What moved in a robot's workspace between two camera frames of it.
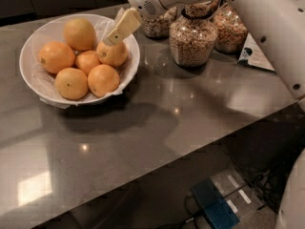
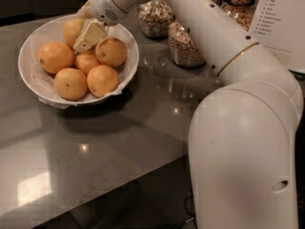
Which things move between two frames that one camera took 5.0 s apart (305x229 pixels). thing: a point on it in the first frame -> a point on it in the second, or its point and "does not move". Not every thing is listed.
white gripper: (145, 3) -> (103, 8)
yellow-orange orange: (79, 33) does not move
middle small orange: (87, 59) does not move
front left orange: (71, 83) does not move
